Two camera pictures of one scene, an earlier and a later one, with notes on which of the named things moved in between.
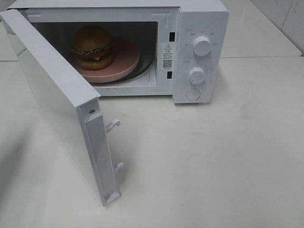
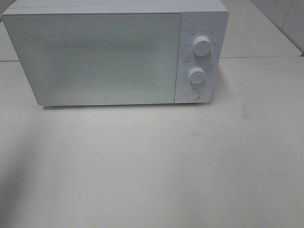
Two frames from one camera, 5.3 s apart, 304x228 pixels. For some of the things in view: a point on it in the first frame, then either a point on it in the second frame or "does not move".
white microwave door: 74,101 to 99,58
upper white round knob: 202,46 does not move
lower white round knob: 197,75 does not move
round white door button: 193,94 does not move
